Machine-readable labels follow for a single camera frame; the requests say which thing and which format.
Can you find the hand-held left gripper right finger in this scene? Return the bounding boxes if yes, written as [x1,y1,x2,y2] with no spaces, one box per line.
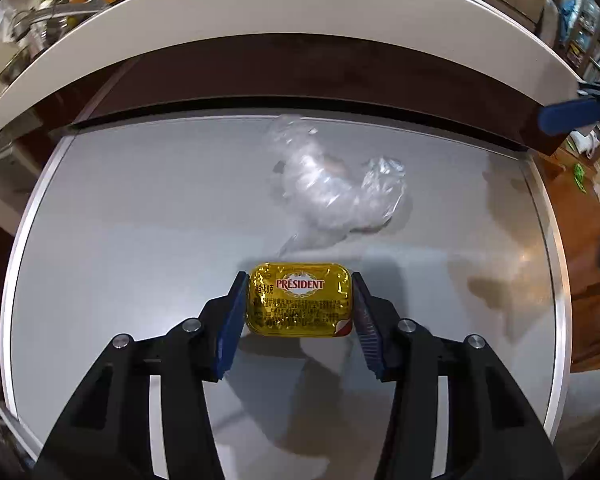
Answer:
[351,271,566,480]

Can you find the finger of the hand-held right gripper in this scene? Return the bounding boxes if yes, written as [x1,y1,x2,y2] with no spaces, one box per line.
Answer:
[537,80,600,136]

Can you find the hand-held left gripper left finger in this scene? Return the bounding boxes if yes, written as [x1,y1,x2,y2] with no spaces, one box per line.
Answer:
[32,271,251,480]

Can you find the gold foil butter packet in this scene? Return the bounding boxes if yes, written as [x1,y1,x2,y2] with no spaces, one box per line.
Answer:
[243,261,354,338]

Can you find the white plastic bag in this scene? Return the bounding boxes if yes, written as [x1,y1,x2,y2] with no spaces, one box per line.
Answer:
[570,127,600,158]

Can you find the storage shelf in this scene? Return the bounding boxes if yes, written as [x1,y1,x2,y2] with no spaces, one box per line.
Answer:
[560,0,600,81]

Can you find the crumpled clear plastic wrapper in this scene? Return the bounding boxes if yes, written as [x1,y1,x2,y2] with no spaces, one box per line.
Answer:
[265,114,408,253]

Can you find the white curved counter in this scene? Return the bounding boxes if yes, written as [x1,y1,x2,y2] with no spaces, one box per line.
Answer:
[0,0,588,148]

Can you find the steel cooking pot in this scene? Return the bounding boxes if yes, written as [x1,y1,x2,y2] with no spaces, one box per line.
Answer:
[10,0,106,56]

